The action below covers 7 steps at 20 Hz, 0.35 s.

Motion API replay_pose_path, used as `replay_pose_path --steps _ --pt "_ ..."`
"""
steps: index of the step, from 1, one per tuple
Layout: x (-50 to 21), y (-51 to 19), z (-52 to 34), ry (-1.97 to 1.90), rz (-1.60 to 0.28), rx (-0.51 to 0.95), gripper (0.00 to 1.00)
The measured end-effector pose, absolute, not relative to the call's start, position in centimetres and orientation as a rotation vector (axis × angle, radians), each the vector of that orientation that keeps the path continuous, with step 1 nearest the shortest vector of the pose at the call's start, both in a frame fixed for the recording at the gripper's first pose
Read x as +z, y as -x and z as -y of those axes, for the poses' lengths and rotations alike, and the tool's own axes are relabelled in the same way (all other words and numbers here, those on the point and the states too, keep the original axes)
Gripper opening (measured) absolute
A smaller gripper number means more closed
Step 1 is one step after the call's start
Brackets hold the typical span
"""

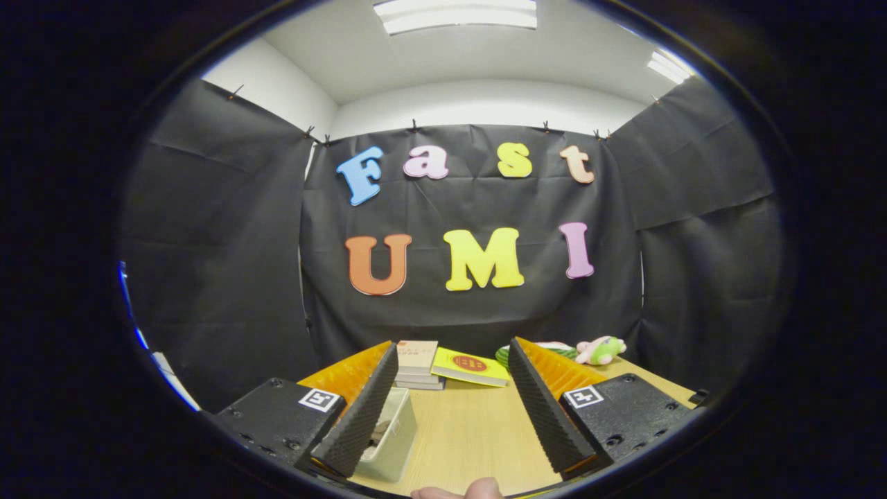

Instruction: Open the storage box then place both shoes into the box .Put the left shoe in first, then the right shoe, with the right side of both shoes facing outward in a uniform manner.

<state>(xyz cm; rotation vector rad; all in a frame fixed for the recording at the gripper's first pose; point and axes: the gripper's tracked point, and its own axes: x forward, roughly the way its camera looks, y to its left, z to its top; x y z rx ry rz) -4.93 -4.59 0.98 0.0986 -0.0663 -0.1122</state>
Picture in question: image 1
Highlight pink and green plush toy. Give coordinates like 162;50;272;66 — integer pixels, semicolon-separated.
575;336;628;366

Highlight black backdrop cloth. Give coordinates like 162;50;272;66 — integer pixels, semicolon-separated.
121;76;784;413

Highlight yellow book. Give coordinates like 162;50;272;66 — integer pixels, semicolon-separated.
431;347;512;387

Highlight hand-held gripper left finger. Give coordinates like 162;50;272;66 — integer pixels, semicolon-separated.
213;340;401;479

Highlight long ceiling light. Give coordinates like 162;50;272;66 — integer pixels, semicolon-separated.
373;0;538;35

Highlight beige book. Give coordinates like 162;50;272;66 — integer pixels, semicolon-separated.
395;340;439;376

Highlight small ceiling light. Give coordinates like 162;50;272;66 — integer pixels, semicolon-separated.
647;49;696;85

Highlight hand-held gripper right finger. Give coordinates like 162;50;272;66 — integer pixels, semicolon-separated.
507;336;696;480

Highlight cream fabric storage box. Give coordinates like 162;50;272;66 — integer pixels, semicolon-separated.
353;387;420;484

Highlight watermelon slice plush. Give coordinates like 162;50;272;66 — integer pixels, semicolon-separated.
495;341;579;369

